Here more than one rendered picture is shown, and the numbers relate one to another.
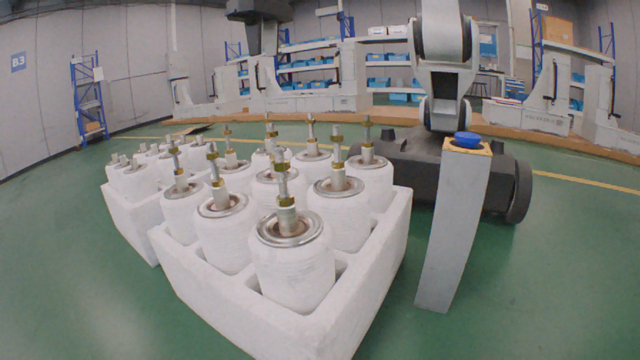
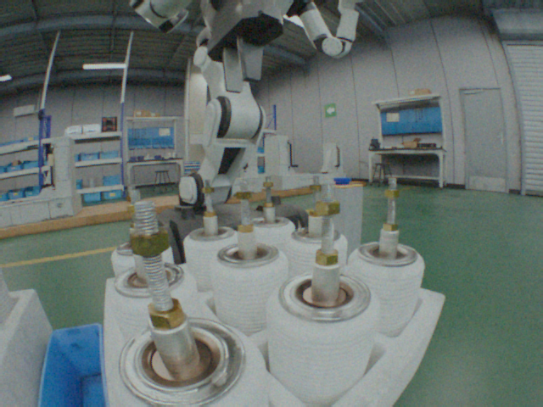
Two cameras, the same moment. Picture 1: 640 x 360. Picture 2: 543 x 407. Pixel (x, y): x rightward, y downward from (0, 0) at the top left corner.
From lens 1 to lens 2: 0.41 m
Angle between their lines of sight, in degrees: 67
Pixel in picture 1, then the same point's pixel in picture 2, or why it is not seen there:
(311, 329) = (434, 296)
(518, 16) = (193, 109)
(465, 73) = (250, 147)
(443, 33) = (247, 114)
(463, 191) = (355, 211)
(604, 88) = (283, 150)
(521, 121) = not seen: hidden behind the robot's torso
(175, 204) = (259, 383)
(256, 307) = (424, 323)
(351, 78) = (64, 177)
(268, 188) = (281, 265)
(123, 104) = not seen: outside the picture
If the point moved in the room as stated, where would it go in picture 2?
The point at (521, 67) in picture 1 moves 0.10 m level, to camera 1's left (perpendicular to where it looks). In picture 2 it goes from (194, 152) to (192, 151)
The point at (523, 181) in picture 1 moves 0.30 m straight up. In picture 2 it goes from (304, 216) to (302, 139)
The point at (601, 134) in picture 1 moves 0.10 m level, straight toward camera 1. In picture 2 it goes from (286, 181) to (287, 182)
